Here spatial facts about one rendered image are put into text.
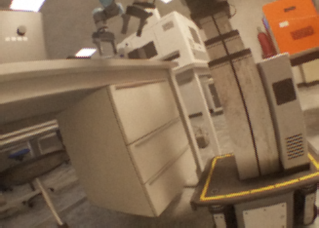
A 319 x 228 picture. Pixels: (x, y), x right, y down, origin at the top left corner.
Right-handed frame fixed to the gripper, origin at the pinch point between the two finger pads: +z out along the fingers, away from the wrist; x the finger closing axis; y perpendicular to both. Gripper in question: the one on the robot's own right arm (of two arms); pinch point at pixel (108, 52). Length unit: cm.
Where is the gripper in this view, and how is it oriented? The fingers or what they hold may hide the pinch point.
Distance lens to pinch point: 110.7
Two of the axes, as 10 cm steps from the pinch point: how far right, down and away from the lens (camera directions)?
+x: 5.0, -2.0, 8.4
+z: 3.2, 9.5, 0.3
